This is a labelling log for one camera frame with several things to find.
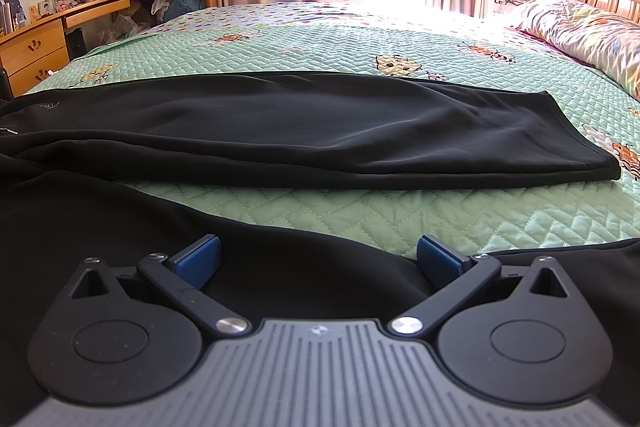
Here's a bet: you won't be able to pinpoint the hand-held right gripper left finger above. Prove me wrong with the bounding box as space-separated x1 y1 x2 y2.
69 234 251 338

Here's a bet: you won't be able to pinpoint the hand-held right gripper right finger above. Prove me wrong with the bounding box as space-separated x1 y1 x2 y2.
389 234 571 335

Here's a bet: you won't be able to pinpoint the black pants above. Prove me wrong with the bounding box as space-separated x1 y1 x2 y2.
0 71 640 343

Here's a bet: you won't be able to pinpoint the green quilted bee bedspread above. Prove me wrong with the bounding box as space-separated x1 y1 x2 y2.
25 2 640 258

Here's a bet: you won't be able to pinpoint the clear plastic bag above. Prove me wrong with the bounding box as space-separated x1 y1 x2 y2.
97 12 151 45

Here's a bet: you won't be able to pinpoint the white box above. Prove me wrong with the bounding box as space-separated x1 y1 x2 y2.
482 0 526 20

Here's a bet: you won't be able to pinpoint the blue fabric bag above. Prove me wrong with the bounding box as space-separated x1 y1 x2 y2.
165 0 206 22

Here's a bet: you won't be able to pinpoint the floral satin quilt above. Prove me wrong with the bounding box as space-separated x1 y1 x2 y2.
515 0 640 102

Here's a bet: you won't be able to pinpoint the wooden desk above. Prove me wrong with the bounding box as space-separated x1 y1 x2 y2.
0 0 161 98

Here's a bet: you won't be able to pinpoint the small framed photos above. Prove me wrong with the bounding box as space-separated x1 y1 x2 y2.
37 0 81 18

